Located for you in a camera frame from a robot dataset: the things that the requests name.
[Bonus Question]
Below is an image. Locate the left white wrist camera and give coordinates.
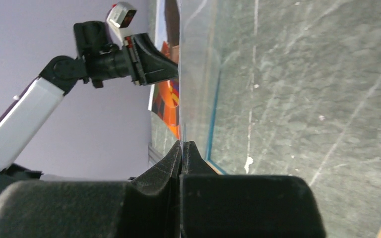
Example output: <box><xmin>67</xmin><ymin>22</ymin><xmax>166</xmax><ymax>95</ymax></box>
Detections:
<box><xmin>106</xmin><ymin>1</ymin><xmax>137</xmax><ymax>46</ymax></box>

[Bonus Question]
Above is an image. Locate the hot air balloon photo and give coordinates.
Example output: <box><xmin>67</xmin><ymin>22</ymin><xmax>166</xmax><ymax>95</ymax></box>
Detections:
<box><xmin>148</xmin><ymin>0</ymin><xmax>180</xmax><ymax>139</ymax></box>

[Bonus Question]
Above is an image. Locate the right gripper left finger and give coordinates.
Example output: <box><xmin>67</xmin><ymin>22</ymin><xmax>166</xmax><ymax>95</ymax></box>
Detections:
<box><xmin>0</xmin><ymin>142</ymin><xmax>182</xmax><ymax>238</ymax></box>

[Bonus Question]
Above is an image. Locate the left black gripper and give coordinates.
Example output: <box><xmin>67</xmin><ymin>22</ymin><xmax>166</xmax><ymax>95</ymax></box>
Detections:
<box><xmin>123</xmin><ymin>33</ymin><xmax>179</xmax><ymax>86</ymax></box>

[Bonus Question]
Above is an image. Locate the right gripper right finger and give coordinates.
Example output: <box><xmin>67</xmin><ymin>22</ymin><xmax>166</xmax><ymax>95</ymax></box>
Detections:
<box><xmin>180</xmin><ymin>141</ymin><xmax>326</xmax><ymax>238</ymax></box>

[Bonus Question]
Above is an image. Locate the blue wooden picture frame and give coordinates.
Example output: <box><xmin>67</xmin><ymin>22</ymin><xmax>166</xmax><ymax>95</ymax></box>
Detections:
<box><xmin>203</xmin><ymin>65</ymin><xmax>381</xmax><ymax>238</ymax></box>

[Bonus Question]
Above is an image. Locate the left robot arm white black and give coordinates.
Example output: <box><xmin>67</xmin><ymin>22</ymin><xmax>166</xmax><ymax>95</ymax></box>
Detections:
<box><xmin>0</xmin><ymin>21</ymin><xmax>178</xmax><ymax>194</ymax></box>

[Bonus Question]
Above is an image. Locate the clear plastic sheet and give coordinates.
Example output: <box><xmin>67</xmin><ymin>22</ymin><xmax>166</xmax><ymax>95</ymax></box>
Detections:
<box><xmin>179</xmin><ymin>0</ymin><xmax>221</xmax><ymax>160</ymax></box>

